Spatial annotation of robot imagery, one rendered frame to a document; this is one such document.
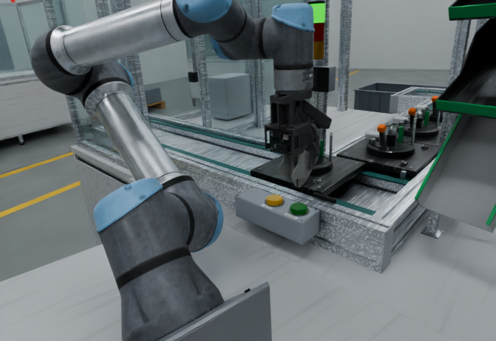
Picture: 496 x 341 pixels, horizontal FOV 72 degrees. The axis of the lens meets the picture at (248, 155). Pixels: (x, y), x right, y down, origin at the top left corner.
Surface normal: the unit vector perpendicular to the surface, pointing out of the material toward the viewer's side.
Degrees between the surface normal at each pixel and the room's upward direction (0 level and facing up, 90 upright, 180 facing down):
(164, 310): 32
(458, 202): 45
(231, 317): 90
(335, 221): 90
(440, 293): 0
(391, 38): 90
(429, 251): 0
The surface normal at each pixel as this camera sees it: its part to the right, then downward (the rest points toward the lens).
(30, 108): 0.83, 0.15
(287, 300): -0.06, -0.94
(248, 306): 0.58, 0.25
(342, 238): -0.69, 0.29
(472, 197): -0.61, -0.49
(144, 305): -0.34, -0.47
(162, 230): 0.59, -0.53
